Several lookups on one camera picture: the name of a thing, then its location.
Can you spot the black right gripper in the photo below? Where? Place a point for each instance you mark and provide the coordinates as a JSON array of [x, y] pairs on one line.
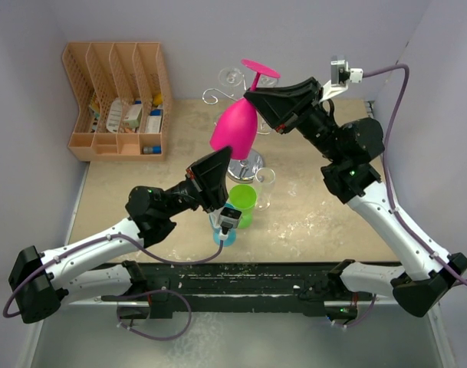
[[281, 106]]

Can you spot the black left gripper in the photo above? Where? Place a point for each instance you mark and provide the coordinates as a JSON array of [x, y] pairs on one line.
[[208, 173]]

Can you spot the blue plastic goblet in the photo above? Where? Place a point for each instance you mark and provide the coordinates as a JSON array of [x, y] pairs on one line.
[[219, 236]]

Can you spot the pink plastic goblet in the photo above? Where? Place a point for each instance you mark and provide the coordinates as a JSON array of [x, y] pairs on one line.
[[237, 126]]

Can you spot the clear wine glass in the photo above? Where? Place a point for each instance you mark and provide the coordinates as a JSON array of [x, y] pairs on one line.
[[230, 78], [266, 81]]

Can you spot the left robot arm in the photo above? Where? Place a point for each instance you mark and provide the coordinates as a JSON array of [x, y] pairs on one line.
[[39, 280]]

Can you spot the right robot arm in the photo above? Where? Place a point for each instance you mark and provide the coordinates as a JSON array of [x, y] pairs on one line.
[[427, 271]]

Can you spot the chrome wine glass rack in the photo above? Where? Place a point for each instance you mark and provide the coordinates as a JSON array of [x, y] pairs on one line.
[[241, 170]]

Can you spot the tall clear flute glass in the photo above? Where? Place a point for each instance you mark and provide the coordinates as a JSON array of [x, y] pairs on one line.
[[264, 182]]

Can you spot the green plastic goblet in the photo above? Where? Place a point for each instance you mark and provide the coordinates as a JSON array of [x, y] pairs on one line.
[[243, 198]]

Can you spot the small blue grey cylinder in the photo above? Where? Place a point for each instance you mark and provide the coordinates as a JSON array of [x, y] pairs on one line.
[[152, 150]]

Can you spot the white blue small box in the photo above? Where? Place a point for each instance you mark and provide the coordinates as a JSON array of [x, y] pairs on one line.
[[154, 121]]

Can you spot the yellow small bottle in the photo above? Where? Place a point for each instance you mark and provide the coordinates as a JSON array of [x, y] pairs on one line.
[[158, 100]]

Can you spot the white green small box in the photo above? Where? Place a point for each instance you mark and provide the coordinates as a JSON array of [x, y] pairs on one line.
[[132, 118]]

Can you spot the white oval label card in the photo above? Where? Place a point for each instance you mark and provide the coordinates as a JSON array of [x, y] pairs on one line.
[[115, 115]]

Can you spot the peach plastic file organizer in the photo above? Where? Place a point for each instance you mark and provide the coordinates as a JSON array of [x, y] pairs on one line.
[[132, 71]]

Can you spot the colourful booklet in organizer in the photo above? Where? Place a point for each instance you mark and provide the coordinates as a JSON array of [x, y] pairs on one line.
[[94, 108]]

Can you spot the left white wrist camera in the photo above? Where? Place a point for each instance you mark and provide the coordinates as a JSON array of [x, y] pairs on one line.
[[227, 218]]

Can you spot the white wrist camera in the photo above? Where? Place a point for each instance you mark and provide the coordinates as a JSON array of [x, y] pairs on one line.
[[341, 76], [227, 218]]

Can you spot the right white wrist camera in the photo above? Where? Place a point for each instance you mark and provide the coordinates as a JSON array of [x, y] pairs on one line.
[[341, 76]]

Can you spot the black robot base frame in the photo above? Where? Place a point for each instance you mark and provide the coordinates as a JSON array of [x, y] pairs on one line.
[[160, 290]]

